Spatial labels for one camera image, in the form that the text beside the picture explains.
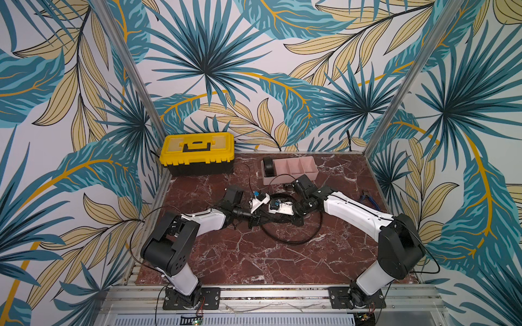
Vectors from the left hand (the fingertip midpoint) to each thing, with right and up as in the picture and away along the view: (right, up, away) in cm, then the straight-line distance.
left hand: (271, 221), depth 82 cm
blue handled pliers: (+48, +9, +19) cm, 52 cm away
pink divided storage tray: (+10, +21, +24) cm, 34 cm away
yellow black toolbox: (-34, +29, +15) cm, 47 cm away
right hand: (+5, +2, +2) cm, 5 cm away
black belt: (0, +22, +16) cm, 27 cm away
